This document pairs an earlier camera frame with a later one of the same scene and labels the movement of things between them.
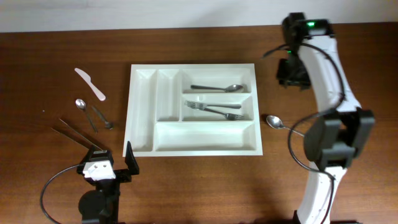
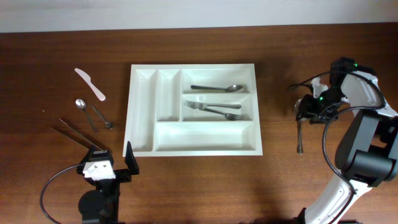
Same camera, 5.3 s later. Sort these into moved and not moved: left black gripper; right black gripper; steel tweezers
Moved: right black gripper
Not moved: left black gripper; steel tweezers
